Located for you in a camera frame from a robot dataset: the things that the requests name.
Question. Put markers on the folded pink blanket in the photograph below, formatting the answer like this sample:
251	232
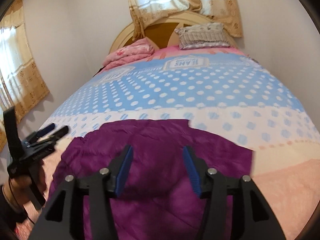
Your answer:
130	53

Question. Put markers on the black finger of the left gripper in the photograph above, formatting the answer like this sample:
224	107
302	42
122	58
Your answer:
36	135
53	138

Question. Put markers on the beige curtain left window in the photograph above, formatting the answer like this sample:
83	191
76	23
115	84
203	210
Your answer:
22	85

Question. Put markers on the beige curtain behind headboard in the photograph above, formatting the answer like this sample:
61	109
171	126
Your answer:
146	12

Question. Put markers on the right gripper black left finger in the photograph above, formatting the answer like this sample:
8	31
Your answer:
62	216

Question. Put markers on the person left hand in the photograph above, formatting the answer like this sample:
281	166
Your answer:
17	189

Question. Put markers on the purple puffer jacket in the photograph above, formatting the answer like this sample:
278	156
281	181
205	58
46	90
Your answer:
158	201

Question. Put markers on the dark left sleeve forearm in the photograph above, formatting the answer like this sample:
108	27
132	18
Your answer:
10	217

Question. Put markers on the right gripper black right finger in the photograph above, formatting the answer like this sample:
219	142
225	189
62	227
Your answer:
252	216

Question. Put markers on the grey striped pillow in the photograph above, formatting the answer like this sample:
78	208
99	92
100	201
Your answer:
207	35

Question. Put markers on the blue pink dotted bedspread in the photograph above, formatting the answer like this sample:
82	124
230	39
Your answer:
220	91

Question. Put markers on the beige wooden headboard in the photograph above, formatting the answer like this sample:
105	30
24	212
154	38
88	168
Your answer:
162	32

